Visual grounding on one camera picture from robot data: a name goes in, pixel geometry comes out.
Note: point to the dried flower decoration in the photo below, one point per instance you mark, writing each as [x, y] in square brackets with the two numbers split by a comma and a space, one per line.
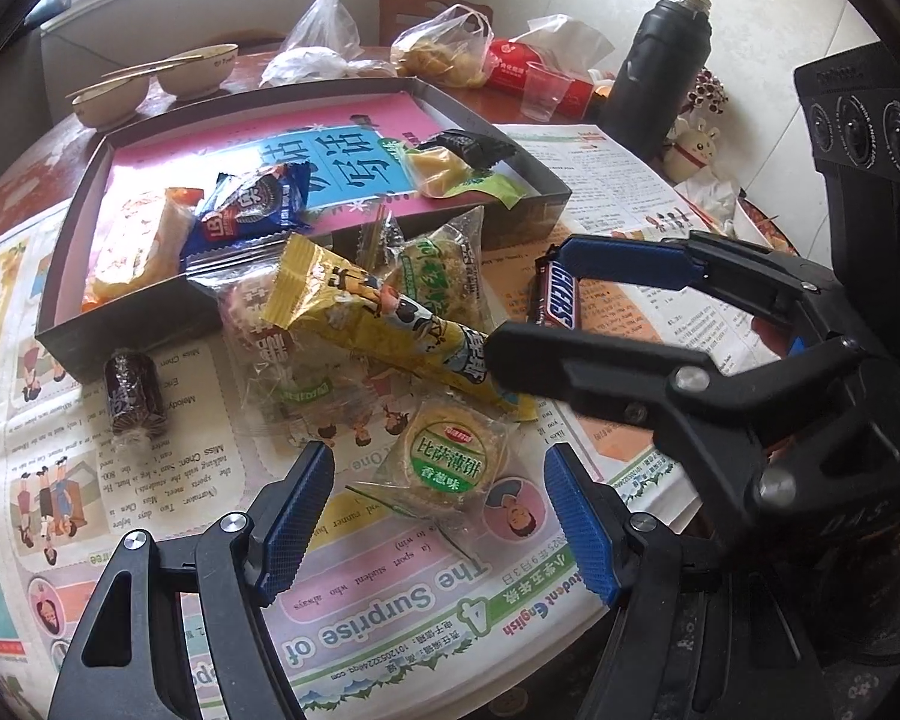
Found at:
[709, 94]

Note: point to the blue cookie packet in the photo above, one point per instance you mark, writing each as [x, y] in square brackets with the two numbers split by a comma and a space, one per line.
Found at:
[247, 210]

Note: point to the green and yellow snack packet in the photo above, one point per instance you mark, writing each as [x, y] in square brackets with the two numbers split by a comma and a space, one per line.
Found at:
[439, 172]

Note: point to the brown wooden chair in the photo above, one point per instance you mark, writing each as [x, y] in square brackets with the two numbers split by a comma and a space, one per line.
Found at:
[397, 11]

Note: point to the round biscuit green label packet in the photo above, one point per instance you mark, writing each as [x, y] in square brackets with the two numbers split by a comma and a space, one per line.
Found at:
[442, 457]

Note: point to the crumpled white tissue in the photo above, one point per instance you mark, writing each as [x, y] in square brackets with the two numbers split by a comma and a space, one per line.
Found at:
[709, 199]

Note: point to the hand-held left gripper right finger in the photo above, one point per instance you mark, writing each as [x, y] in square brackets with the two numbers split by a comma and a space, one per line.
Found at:
[581, 525]

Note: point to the orange rice cracker packet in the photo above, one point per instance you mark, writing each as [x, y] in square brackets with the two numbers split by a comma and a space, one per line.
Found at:
[135, 240]

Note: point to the small black snack packet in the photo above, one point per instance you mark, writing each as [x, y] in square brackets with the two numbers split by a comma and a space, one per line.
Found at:
[465, 146]

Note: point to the cream ceramic bowl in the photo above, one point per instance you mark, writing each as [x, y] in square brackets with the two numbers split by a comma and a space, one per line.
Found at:
[112, 105]
[195, 75]

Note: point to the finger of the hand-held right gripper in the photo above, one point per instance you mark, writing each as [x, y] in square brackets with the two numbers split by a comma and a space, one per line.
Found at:
[630, 262]
[585, 367]

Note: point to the white rabbit figurine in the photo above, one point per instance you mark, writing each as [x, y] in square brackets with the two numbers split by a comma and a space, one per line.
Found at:
[694, 150]

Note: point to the dark round cake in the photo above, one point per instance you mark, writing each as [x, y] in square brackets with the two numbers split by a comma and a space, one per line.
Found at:
[131, 390]

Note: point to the red patterned bowl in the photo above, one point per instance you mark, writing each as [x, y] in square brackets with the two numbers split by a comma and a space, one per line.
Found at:
[757, 225]

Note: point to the red tissue pack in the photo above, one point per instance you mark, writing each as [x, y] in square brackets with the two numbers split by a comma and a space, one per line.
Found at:
[517, 56]

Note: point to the white plastic bag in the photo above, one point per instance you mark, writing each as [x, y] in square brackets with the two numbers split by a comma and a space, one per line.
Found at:
[322, 30]

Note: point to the long yellow snack packet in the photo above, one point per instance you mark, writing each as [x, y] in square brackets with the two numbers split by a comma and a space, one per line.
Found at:
[360, 315]

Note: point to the colourful newspaper sheet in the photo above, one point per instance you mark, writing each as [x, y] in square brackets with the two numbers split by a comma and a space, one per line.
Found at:
[382, 585]
[615, 180]

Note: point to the brown chocolate bar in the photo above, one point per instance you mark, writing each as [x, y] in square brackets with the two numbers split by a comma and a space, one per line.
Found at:
[555, 300]

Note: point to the pink and blue book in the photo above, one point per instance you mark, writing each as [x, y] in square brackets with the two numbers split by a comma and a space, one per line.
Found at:
[232, 142]

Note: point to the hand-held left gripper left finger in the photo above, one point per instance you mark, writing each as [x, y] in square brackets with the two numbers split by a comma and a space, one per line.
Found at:
[296, 525]

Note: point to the dark cardboard box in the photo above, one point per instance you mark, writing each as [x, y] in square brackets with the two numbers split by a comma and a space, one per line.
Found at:
[135, 337]

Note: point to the clear plastic cup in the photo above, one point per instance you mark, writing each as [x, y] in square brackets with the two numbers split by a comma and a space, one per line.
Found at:
[544, 94]

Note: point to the black thermos bottle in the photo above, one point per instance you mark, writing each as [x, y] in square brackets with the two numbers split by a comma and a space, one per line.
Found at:
[656, 75]

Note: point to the clear pastry packet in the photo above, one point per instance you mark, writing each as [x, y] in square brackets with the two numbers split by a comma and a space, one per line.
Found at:
[255, 322]

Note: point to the clear bag of yellow food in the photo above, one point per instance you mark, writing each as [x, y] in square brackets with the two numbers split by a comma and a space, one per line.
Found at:
[435, 52]

